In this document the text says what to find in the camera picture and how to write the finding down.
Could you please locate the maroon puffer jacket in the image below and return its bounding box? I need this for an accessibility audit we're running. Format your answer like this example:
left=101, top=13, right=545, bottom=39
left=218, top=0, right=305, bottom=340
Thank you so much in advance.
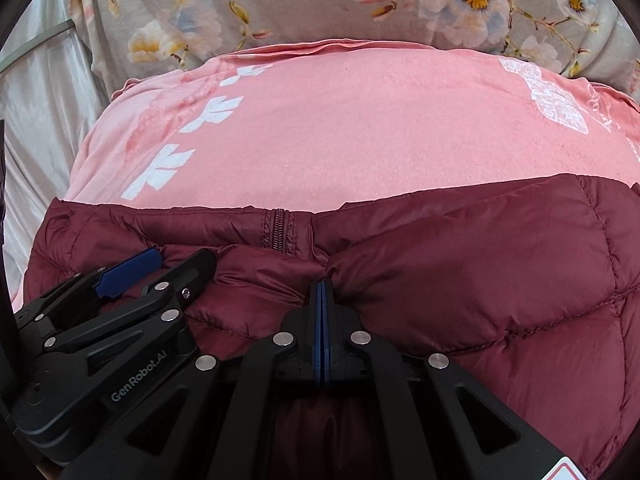
left=22, top=174, right=640, bottom=480

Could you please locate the pink printed blanket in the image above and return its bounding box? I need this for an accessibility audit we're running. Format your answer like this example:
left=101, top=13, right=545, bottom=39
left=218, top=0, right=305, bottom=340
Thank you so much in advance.
left=65, top=40, right=640, bottom=213

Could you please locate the grey strap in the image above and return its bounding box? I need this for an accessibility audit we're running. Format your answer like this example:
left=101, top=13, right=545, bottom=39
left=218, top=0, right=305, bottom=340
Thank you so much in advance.
left=0, top=18, right=77, bottom=68

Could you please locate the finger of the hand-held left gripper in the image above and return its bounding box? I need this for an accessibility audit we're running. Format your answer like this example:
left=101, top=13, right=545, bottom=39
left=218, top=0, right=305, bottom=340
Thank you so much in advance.
left=44, top=248, right=218, bottom=358
left=14, top=248, right=164, bottom=337

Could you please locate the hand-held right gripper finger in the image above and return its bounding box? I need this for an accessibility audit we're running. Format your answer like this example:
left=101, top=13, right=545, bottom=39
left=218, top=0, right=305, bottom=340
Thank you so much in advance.
left=323, top=282, right=568, bottom=480
left=57, top=282, right=324, bottom=480

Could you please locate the white satin curtain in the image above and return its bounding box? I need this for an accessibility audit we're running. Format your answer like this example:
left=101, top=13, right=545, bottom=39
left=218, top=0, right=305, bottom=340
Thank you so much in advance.
left=0, top=0, right=113, bottom=286

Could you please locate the grey floral bedsheet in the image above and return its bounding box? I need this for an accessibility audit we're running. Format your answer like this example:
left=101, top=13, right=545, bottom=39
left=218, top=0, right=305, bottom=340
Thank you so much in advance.
left=65, top=0, right=640, bottom=96

